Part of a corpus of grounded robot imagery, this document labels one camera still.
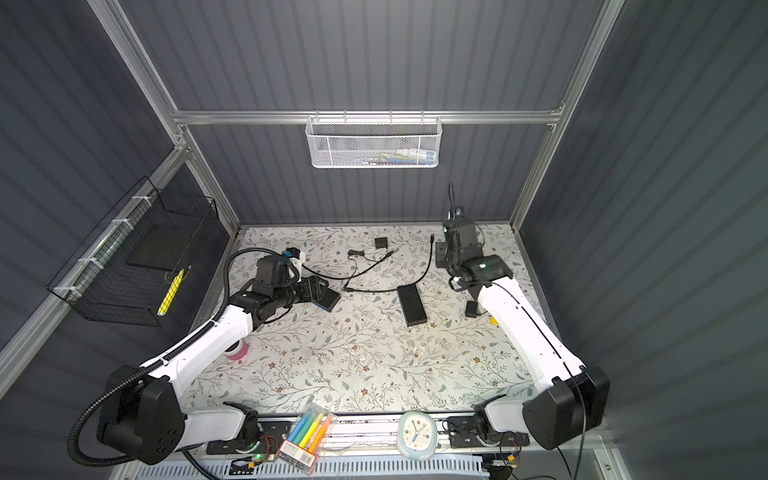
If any small mint desk clock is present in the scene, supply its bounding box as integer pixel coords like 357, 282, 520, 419
396, 411, 439, 461

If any yellow marker in basket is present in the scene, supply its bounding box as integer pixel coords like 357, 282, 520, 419
156, 269, 186, 317

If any black ethernet cable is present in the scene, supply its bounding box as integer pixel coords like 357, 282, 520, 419
299, 248, 397, 282
341, 235, 437, 294

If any black ribbed network switch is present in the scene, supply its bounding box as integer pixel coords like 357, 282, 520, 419
397, 284, 427, 327

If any white wire mesh basket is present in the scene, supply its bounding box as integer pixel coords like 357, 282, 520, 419
305, 118, 443, 169

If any black wire wall basket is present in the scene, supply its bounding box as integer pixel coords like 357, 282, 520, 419
48, 181, 219, 327

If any blue black network switch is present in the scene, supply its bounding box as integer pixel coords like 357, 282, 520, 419
313, 288, 341, 312

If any pack of coloured markers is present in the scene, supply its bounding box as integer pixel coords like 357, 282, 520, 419
278, 403, 337, 474

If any pink tape roll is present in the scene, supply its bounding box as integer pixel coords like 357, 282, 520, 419
223, 339, 249, 362

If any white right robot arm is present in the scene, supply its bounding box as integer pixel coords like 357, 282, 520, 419
435, 212, 610, 450

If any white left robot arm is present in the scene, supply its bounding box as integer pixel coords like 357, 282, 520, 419
66, 247, 328, 467

